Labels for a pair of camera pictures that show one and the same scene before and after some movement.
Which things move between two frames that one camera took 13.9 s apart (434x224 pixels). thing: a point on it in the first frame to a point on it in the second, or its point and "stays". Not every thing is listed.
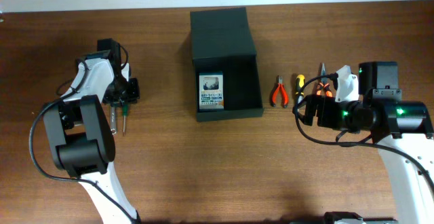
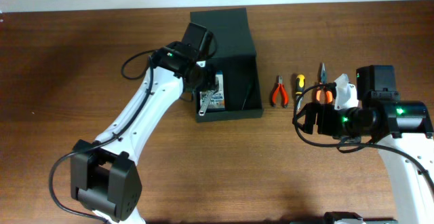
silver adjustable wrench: (113, 131) to (209, 95)
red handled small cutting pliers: (285, 96) stays
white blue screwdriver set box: (211, 91) stays
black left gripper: (123, 93) to (210, 80)
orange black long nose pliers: (324, 85) stays
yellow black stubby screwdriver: (300, 87) stays
